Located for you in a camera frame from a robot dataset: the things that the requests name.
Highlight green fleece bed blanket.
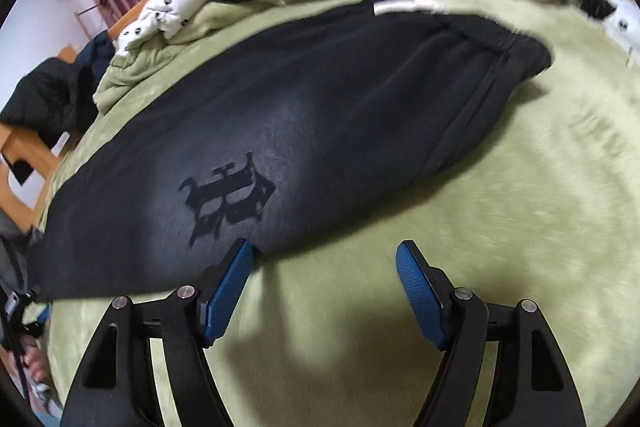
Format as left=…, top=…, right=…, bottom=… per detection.
left=43, top=0, right=639, bottom=426

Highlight person's left hand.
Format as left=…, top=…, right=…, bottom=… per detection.
left=21, top=336, right=52, bottom=397

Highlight wooden rack by curtain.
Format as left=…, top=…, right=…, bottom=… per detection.
left=74, top=0, right=111, bottom=39

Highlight black jacket on footboard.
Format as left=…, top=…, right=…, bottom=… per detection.
left=1, top=31, right=115, bottom=147

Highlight black pants with white stripe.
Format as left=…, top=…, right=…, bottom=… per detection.
left=27, top=0, right=552, bottom=300

